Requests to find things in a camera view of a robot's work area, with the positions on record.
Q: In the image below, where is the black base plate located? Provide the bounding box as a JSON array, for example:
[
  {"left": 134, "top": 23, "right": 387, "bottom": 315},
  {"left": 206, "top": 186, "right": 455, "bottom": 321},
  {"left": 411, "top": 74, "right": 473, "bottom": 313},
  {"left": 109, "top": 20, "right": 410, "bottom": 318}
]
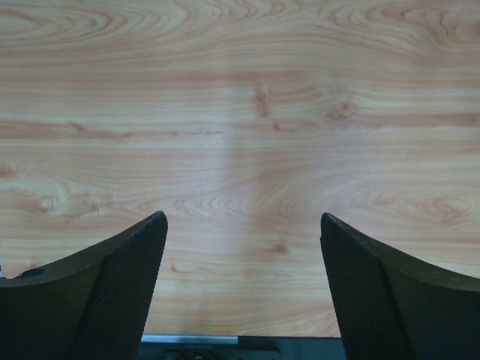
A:
[{"left": 137, "top": 335, "right": 346, "bottom": 360}]

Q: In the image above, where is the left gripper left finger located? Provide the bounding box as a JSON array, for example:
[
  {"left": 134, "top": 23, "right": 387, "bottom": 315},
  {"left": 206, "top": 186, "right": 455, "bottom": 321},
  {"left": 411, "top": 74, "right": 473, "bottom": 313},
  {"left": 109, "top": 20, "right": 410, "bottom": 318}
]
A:
[{"left": 1, "top": 211, "right": 168, "bottom": 359}]

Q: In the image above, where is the aluminium frame rail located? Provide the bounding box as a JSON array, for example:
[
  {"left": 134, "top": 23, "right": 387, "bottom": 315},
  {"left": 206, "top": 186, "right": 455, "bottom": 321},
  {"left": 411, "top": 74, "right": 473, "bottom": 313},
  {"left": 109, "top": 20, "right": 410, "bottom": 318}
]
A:
[{"left": 141, "top": 334, "right": 239, "bottom": 345}]

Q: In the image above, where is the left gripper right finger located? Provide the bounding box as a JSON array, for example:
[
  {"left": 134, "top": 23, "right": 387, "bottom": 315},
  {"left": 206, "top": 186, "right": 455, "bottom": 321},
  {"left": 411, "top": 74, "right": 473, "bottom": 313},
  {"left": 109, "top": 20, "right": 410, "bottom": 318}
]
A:
[{"left": 320, "top": 213, "right": 479, "bottom": 359}]

